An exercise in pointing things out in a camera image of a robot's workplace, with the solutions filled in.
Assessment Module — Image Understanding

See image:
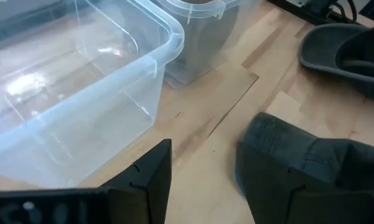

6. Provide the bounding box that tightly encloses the dark green brimmed hat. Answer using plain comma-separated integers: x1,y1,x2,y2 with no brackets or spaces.
298,22,374,104

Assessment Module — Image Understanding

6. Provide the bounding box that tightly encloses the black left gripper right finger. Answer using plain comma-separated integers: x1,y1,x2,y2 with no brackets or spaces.
235,141,374,224

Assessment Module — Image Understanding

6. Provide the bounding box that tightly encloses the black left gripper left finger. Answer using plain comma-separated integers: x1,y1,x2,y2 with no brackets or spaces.
99,138,174,224

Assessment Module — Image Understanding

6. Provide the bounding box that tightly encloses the black metal frame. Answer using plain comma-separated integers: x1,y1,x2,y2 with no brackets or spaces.
266,0,374,28

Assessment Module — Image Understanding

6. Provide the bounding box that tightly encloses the empty clear plastic bin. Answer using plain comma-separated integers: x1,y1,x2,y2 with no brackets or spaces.
0,0,186,190

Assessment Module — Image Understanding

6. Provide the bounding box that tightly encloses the dark brown hat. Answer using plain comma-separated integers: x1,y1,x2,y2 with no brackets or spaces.
239,111,374,195

